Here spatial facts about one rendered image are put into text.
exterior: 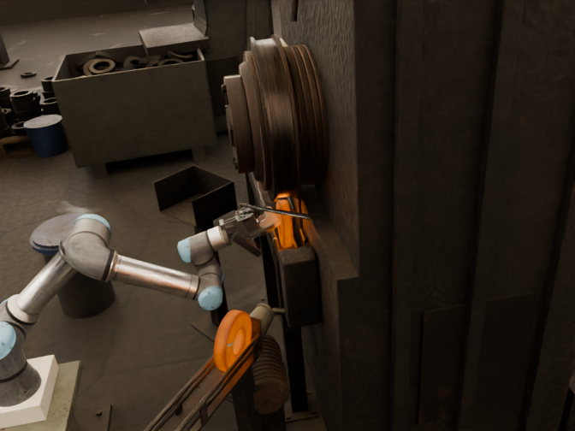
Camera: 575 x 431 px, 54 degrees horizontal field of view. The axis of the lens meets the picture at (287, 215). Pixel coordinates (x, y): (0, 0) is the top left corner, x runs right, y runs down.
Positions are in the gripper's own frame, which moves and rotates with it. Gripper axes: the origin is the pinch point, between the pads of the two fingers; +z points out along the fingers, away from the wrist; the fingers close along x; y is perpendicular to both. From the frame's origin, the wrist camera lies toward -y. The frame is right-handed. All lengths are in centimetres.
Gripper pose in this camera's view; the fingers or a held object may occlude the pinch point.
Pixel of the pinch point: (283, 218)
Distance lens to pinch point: 182.7
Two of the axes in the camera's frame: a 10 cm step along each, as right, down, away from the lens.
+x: -1.7, -4.8, 8.6
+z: 9.3, -3.7, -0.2
